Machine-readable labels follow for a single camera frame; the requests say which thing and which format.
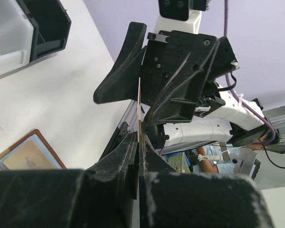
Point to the brown leather card holder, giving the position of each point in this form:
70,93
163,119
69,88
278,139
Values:
31,152

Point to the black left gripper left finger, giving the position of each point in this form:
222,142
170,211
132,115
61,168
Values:
99,197

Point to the aluminium frame rail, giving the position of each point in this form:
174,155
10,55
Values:
277,118

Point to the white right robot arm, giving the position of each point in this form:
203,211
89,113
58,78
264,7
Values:
224,118

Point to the black white card sorting tray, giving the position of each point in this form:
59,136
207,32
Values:
30,30

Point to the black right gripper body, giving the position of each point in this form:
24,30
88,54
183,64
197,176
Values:
165,51

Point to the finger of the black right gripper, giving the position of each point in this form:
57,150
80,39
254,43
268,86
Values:
121,83
177,101

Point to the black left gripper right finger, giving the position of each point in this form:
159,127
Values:
171,199

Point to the gold credit card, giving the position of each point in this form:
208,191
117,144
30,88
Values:
139,131

